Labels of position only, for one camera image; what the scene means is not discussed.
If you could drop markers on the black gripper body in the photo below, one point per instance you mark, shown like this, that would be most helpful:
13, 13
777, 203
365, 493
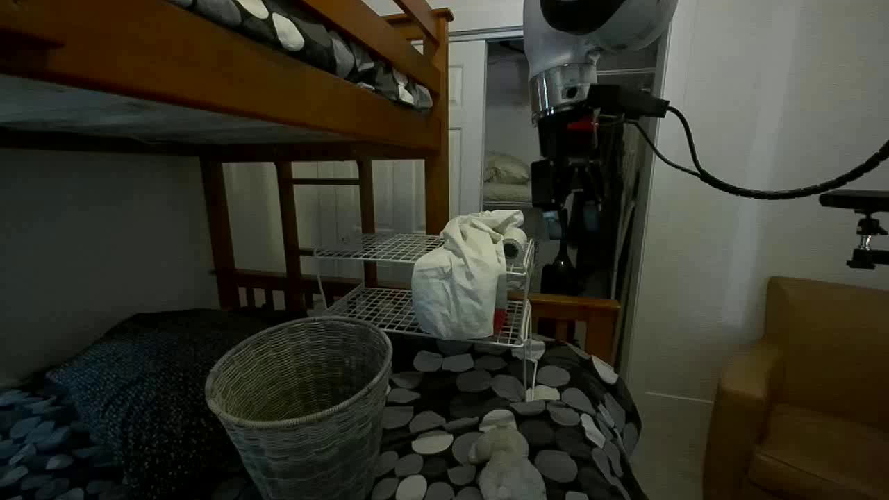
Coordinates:
573, 167

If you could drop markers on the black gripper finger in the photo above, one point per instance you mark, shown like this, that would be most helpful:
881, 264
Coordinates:
600, 254
561, 267

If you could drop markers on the cream bear plush toy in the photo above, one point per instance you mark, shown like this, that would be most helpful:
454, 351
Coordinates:
504, 463

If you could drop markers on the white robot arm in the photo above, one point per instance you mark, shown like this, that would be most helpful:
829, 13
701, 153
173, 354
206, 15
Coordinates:
593, 46

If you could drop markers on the small wooden stool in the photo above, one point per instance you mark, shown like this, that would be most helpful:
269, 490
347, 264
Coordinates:
579, 310

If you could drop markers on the folded bedding in closet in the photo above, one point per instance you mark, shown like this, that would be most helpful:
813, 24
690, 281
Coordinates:
508, 181

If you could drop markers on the white cloth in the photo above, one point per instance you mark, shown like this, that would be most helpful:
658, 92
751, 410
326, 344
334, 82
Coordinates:
459, 279

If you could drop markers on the white panel door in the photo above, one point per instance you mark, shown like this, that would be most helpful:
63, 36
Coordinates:
468, 121

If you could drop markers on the black polka dot bedspread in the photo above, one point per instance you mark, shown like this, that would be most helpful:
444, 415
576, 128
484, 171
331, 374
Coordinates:
547, 417

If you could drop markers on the brown leather armchair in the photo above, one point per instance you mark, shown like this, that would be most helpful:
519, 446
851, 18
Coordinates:
816, 397

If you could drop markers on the polka dot upper mattress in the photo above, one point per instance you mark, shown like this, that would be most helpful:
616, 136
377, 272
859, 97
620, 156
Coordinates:
315, 43

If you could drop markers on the grey wicker basket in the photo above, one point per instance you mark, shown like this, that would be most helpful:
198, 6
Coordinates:
297, 417

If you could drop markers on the dark blue speckled pillow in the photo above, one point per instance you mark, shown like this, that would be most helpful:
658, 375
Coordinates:
158, 389

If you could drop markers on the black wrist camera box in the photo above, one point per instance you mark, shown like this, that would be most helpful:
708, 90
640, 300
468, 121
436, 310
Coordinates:
629, 101

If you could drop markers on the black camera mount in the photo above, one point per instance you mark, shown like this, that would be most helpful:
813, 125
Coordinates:
865, 225

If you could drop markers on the wooden bunk bed frame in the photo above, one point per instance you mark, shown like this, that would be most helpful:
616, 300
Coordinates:
279, 92

